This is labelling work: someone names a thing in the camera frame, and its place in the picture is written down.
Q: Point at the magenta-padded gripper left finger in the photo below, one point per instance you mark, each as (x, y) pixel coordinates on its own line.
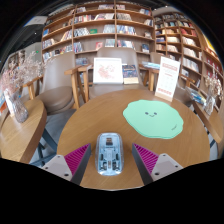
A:
(77, 159)

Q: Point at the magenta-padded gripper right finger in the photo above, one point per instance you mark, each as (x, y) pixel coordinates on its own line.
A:
(146, 159)

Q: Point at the transparent computer mouse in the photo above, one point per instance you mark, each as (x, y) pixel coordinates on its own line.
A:
(109, 155)

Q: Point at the green smiley mouse pad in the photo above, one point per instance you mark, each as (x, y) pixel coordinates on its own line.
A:
(153, 120)

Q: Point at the round wooden side table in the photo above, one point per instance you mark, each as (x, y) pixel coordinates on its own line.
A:
(210, 121)
(20, 133)

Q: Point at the brown leather armchair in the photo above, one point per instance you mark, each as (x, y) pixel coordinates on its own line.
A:
(56, 93)
(183, 95)
(113, 52)

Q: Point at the glass vase with pink flowers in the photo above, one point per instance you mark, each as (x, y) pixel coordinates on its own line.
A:
(19, 110)

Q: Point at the blue book pile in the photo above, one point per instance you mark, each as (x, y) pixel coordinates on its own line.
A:
(196, 96)

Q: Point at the glass vase with beige flowers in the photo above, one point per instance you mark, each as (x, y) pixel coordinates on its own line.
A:
(209, 105)

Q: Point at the white red sign stand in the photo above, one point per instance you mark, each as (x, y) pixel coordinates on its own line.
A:
(167, 78)

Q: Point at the dark cover book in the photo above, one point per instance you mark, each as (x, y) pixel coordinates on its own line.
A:
(130, 74)

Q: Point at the small white table card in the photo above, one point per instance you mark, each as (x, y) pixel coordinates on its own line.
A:
(8, 103)

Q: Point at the white picture book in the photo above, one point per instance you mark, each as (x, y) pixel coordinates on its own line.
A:
(107, 70)

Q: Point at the stack of blue books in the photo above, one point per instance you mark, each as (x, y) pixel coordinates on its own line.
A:
(150, 65)

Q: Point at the distant wooden bookshelf unit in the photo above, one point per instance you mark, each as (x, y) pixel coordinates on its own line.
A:
(16, 59)

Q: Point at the angled wooden bookshelf unit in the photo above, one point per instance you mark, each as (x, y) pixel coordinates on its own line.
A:
(186, 46)

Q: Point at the wide wooden bookshelf unit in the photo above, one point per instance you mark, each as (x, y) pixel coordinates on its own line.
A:
(100, 30)

